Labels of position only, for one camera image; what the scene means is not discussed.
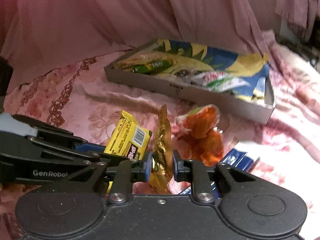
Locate floral pink blanket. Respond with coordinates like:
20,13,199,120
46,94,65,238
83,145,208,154
0,30,320,240

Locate brown cracker packet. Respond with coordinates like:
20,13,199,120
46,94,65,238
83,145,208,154
114,54,150,71

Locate hanging pink garment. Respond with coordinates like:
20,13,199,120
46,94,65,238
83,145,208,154
274,0,320,38

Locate gold snack packet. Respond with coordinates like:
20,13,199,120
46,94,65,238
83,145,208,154
148,104,173,195

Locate pink curtain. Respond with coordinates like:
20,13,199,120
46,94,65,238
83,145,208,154
0,0,277,92

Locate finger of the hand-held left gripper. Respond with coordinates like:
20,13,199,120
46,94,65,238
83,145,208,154
11,114,106,153
37,144,142,178

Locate dark candy wrapper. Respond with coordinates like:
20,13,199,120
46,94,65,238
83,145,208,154
174,69,195,79

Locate green sausage stick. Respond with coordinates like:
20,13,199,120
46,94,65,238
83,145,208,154
125,58,177,75

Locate white green snack pouch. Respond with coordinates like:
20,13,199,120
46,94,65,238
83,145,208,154
192,71,250,95

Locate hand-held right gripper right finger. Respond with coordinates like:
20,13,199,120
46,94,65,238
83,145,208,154
172,150,265,204

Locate orange snack packet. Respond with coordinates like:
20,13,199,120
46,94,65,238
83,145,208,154
175,105,225,167

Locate yellow snack packet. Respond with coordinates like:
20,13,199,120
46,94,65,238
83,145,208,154
103,110,153,161

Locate grey cardboard box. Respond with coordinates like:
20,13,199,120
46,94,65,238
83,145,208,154
104,39,276,125

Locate blue snack packet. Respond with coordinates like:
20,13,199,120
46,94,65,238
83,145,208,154
180,149,261,196

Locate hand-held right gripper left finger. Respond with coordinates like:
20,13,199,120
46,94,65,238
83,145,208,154
50,151,153,204

